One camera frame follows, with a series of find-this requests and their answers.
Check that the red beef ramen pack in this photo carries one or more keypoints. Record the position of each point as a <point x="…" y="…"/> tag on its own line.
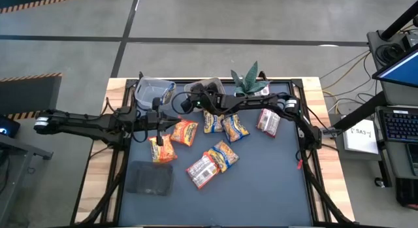
<point x="202" y="172"/>
<point x="268" y="123"/>
<point x="265" y="90"/>

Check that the black computer tower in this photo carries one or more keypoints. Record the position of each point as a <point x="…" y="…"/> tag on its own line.
<point x="408" y="192"/>

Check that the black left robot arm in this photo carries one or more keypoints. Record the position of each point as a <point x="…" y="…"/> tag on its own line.
<point x="81" y="123"/>

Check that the backlit black keyboard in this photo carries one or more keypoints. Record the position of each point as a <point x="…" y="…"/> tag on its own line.
<point x="403" y="123"/>

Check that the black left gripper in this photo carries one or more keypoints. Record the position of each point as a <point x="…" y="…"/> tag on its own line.
<point x="150" y="121"/>

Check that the white plastic bin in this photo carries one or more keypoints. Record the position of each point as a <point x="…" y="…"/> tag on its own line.
<point x="221" y="85"/>

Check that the snake plant in white pot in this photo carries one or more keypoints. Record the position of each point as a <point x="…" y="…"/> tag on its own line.
<point x="249" y="77"/>

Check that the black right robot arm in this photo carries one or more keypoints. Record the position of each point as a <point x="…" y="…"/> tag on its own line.
<point x="258" y="102"/>

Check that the white SA3 label sheet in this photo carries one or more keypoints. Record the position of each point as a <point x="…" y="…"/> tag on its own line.
<point x="360" y="136"/>

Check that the black diagonal stand beam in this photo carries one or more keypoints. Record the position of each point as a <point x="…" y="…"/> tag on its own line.
<point x="359" y="112"/>

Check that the black tablet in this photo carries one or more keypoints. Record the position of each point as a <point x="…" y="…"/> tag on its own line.
<point x="413" y="159"/>

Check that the black caster wheel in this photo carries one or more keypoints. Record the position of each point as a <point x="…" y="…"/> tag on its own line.
<point x="379" y="182"/>

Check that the grey equipment cart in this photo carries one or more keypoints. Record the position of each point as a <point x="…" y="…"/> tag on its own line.
<point x="396" y="97"/>

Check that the dark grey plastic bin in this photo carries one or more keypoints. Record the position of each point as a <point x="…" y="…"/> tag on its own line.
<point x="148" y="177"/>

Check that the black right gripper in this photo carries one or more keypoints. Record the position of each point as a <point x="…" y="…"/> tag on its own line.
<point x="212" y="100"/>

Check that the grey metal desk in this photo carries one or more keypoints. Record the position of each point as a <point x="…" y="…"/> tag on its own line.
<point x="19" y="156"/>

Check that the monitor with blue screen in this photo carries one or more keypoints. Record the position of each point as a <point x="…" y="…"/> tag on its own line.
<point x="401" y="69"/>

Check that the clear plastic bin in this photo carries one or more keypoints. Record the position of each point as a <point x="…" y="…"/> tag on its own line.
<point x="147" y="91"/>

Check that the orange chicken ramen pack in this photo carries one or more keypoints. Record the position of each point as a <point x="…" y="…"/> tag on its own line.
<point x="184" y="132"/>
<point x="166" y="153"/>

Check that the black pole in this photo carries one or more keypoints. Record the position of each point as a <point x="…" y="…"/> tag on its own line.
<point x="400" y="20"/>

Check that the black computer with blue light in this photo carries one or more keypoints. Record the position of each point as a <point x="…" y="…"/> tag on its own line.
<point x="6" y="126"/>

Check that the black table frame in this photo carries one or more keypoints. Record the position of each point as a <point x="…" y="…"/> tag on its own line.
<point x="184" y="81"/>

